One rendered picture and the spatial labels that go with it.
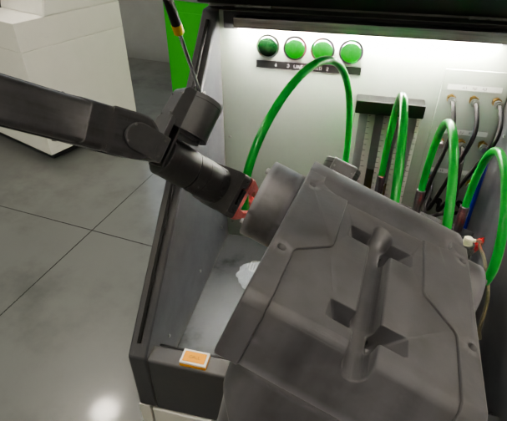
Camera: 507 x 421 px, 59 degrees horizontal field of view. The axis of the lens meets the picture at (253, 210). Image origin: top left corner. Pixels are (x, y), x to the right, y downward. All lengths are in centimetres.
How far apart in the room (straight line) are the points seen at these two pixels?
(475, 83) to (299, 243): 93
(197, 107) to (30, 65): 283
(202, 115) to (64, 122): 18
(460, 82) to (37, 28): 283
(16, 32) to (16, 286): 160
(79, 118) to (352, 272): 45
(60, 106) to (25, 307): 199
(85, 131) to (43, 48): 290
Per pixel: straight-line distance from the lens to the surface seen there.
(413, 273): 17
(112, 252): 264
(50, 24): 347
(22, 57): 338
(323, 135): 110
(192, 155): 62
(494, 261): 76
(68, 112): 56
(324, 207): 18
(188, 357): 88
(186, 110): 62
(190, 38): 376
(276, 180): 21
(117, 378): 207
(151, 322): 89
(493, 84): 107
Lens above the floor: 166
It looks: 36 degrees down
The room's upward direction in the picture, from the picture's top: straight up
